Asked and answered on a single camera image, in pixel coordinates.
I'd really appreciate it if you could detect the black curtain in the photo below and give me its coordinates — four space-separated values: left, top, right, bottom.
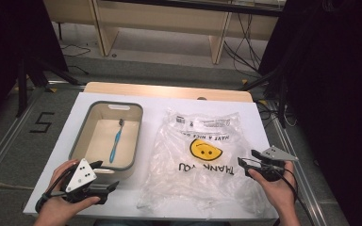
257 0 362 226
0 0 70 133

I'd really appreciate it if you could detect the blue toothbrush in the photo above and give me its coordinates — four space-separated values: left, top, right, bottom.
108 118 125 165

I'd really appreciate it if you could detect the beige storage bin grey rim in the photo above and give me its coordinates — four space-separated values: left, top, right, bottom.
68 100 144 185

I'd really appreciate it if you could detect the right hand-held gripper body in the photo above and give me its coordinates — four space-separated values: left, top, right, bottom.
253 145 300 183

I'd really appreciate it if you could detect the thin black floor cable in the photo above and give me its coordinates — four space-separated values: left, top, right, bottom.
59 42 92 76

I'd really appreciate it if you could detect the clear plastic bag yellow face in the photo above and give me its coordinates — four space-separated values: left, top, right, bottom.
136 107 272 218

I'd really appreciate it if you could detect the wooden table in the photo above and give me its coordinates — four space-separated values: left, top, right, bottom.
84 82 255 104

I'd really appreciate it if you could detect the person's right hand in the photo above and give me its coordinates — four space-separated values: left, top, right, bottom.
248 169 298 218

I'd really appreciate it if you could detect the person's left hand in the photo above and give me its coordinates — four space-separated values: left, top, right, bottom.
32 158 102 226

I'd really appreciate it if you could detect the black stand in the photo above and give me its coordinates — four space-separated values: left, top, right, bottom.
14 56 80 119
240 59 289 130

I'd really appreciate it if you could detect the light wooden desk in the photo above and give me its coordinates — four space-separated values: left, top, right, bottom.
42 0 285 66

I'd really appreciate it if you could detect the bundle of black cables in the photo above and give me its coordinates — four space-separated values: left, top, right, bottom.
222 12 266 78

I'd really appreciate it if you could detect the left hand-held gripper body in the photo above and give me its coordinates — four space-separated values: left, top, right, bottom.
60 158 111 205

